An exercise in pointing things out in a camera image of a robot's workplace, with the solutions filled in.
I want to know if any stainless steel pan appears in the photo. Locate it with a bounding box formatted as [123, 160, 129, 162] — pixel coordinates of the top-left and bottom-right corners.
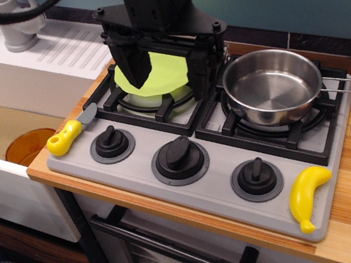
[222, 49, 351, 127]

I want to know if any middle black stove knob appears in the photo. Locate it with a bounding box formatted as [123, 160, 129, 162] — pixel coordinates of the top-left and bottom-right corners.
[151, 136, 210, 187]

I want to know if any lime green plate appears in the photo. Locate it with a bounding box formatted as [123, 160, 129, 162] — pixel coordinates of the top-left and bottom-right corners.
[114, 52, 188, 97]

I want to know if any black stove knob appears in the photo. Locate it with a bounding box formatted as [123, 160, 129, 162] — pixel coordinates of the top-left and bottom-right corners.
[231, 157, 284, 203]
[151, 136, 210, 187]
[90, 125, 136, 165]

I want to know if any right black burner grate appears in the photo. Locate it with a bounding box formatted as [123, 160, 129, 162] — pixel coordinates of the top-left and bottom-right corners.
[195, 56, 351, 166]

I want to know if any toy oven door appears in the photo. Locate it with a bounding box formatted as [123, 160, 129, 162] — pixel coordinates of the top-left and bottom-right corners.
[75, 194, 318, 263]

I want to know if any yellow toy banana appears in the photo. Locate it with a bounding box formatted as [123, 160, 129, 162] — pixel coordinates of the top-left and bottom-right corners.
[289, 166, 332, 234]

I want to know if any grey toy faucet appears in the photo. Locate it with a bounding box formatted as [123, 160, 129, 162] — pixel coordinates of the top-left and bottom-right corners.
[0, 0, 46, 53]

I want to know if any orange translucent cup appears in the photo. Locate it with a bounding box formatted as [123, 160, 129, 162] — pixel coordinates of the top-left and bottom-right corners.
[5, 128, 55, 166]

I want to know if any black oven door handle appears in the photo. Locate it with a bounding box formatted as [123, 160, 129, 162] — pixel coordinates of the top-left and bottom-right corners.
[90, 206, 259, 263]

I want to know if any white toy sink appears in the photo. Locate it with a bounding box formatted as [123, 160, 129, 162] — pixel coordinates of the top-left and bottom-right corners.
[0, 20, 111, 243]

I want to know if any yellow handled toy knife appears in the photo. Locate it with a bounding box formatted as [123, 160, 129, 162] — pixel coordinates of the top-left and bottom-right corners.
[47, 102, 98, 156]

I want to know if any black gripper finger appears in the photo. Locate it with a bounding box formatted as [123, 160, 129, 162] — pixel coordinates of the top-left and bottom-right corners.
[186, 45, 220, 102]
[105, 27, 152, 89]

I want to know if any right black stove knob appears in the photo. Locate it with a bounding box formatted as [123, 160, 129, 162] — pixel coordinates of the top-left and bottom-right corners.
[231, 157, 284, 203]

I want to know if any black burner grate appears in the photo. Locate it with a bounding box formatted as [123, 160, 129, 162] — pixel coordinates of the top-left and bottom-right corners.
[195, 56, 351, 166]
[82, 64, 219, 136]

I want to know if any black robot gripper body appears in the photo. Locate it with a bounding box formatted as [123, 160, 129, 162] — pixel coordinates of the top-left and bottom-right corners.
[93, 0, 226, 51]

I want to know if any left black stove knob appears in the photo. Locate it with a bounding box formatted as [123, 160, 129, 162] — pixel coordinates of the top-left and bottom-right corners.
[90, 125, 136, 165]

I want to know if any black braided cable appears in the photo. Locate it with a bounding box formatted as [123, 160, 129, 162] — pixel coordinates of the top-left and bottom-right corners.
[0, 0, 76, 26]

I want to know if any grey toy stove top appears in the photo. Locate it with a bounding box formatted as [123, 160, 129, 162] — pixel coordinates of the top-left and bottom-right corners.
[32, 24, 351, 263]

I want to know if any left black burner grate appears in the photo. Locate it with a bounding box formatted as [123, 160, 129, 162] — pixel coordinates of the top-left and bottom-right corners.
[82, 64, 219, 136]

